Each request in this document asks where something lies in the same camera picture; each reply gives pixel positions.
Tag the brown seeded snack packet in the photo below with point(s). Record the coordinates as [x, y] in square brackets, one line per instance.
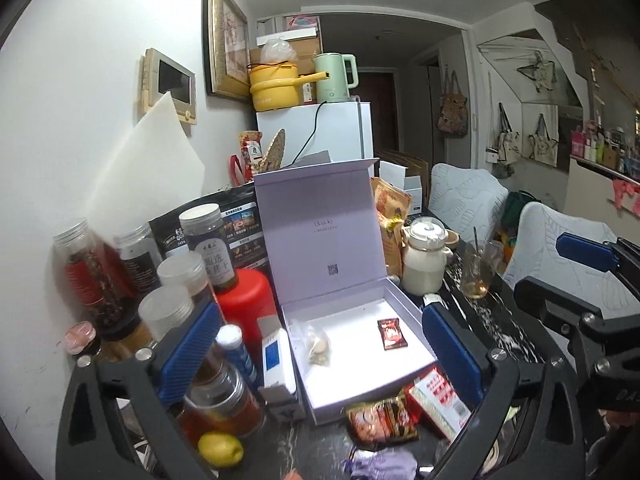
[274, 152]

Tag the white blue medicine box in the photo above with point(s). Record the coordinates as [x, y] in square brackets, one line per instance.
[276, 365]

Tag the small dark red packet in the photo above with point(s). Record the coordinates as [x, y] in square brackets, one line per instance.
[392, 335]

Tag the amber glass jar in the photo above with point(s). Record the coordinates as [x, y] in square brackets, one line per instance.
[225, 402]

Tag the small white box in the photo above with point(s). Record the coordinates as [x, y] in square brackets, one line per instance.
[414, 195]

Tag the black printed bag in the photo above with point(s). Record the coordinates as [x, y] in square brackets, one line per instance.
[235, 232]

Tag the brown patterned tote bag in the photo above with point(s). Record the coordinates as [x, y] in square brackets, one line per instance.
[452, 110]

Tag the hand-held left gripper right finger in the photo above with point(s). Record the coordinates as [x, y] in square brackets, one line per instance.
[452, 355]

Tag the clear jar with dark label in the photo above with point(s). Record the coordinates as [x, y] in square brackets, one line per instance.
[137, 260]

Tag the orange printed bag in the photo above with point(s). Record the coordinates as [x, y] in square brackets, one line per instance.
[392, 202]

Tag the gold framed picture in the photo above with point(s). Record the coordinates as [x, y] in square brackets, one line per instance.
[225, 42]

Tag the stacked cardboard boxes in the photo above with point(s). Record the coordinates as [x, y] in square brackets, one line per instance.
[302, 40]

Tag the yellow lemon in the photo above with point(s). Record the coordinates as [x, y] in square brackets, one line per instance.
[220, 450]

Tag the yellow electric pot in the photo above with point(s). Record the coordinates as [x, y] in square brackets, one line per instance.
[275, 87]

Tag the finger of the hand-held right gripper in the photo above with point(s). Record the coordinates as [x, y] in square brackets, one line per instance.
[550, 297]
[585, 251]

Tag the leaf-pattern covered chair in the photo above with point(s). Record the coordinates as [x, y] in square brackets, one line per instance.
[555, 265]
[467, 195]

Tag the clear plastic bag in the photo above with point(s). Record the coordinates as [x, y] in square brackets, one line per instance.
[277, 51]

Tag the white fridge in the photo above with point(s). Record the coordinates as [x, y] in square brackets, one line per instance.
[330, 130]

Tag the red striped snack packet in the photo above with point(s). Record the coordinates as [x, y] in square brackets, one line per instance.
[250, 152]

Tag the white printed tote bag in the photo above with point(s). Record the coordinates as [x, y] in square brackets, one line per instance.
[502, 147]
[542, 142]
[542, 74]

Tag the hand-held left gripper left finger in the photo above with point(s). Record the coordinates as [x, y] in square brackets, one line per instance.
[190, 355]

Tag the wall intercom panel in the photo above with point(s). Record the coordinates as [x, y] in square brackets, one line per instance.
[170, 84]

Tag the glass cup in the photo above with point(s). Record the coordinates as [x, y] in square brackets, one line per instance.
[477, 272]

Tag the purple cloth pouch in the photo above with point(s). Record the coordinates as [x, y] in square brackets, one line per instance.
[384, 465]

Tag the white ceramic pot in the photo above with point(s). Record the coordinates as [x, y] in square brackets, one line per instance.
[425, 260]

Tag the brown red snack packet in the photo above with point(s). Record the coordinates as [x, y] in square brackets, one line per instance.
[382, 419]

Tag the green electric kettle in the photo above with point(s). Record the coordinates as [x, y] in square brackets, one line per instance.
[335, 77]

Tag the dark wooden door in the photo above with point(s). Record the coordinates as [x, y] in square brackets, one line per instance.
[380, 110]

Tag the frosted-lid plastic jar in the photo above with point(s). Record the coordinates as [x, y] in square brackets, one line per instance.
[165, 310]
[181, 272]

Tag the green bag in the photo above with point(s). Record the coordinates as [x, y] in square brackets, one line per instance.
[517, 210]

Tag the row of cosmetic bottles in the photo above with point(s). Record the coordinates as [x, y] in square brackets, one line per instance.
[607, 145]

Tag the red plastic canister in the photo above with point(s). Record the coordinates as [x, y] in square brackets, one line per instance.
[247, 305]

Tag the lavender gift box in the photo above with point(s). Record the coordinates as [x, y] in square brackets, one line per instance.
[325, 240]

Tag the red white sachet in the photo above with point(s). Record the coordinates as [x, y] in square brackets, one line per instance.
[439, 400]

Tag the white foam board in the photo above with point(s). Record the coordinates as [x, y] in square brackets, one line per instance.
[155, 160]

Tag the yellow paper bag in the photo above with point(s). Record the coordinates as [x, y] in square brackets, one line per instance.
[392, 245]

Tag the flat cardboard boxes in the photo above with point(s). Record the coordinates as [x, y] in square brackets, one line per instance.
[402, 162]

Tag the clear bag of white pieces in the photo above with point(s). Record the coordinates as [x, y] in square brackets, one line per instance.
[318, 346]

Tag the clear jar of red dried fruit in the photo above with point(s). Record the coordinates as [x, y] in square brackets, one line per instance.
[92, 280]

